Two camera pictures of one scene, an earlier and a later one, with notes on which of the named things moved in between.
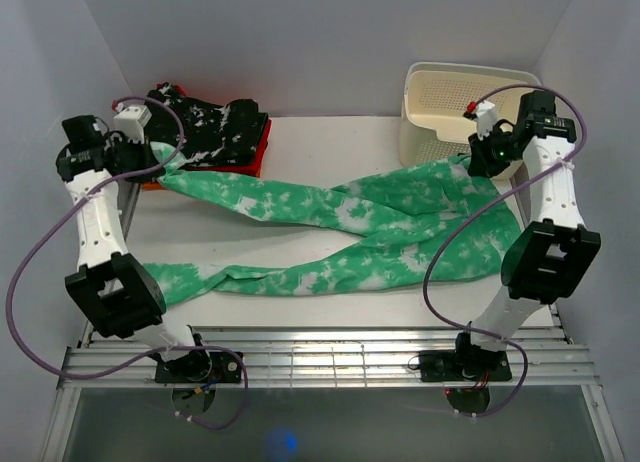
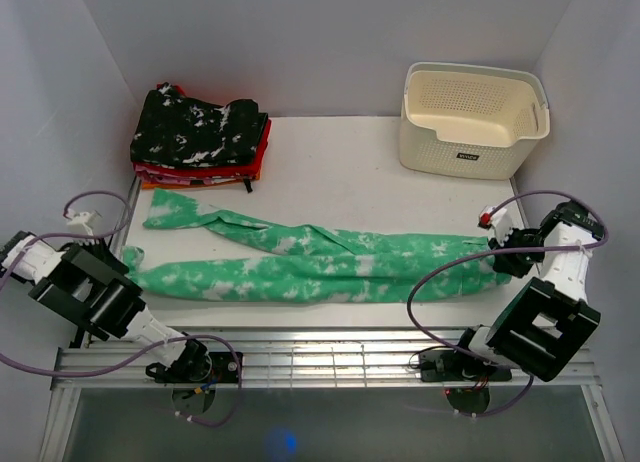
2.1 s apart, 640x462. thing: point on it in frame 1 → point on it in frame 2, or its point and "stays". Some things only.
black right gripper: [480, 163] → [505, 262]
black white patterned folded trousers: [204, 133] stays
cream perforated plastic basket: [436, 96] stays
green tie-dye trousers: [449, 222] → [264, 261]
